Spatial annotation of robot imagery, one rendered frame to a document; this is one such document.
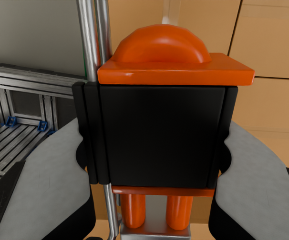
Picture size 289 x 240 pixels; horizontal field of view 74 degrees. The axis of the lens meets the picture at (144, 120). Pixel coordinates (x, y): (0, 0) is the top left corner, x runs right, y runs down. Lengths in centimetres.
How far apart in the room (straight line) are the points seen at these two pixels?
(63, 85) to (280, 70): 96
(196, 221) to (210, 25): 52
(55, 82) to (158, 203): 99
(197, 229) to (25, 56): 130
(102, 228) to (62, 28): 108
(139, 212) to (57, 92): 103
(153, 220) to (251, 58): 61
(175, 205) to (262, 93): 65
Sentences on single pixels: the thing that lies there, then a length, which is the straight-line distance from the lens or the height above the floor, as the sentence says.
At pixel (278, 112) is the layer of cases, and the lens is 84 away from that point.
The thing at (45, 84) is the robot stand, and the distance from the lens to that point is 116.
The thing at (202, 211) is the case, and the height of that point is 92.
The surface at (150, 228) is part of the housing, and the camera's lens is 19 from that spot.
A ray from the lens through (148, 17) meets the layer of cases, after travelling 64.
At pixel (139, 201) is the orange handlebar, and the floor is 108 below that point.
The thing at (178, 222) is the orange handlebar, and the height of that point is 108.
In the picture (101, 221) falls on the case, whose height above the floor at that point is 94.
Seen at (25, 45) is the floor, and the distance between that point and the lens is 142.
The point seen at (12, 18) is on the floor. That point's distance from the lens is 143.
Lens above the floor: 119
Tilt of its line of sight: 62 degrees down
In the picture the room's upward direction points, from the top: 175 degrees counter-clockwise
